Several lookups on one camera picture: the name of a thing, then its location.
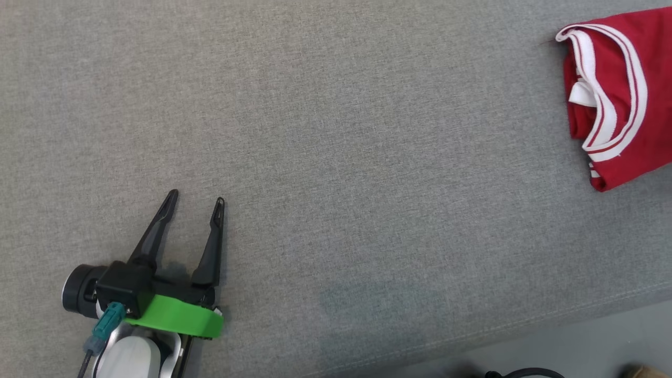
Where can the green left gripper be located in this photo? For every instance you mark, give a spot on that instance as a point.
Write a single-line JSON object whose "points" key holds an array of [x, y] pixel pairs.
{"points": [[178, 317]]}

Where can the red jersey with white trim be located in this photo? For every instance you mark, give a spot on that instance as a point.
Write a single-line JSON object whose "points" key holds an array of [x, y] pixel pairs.
{"points": [[653, 63]]}

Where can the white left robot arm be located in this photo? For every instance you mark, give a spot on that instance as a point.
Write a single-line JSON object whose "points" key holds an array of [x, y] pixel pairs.
{"points": [[128, 357]]}

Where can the brown wooden object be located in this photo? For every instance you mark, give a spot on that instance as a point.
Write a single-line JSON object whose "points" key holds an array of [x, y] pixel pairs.
{"points": [[648, 373]]}

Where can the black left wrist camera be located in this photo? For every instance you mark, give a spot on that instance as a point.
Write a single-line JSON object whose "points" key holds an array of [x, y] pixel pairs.
{"points": [[123, 286]]}

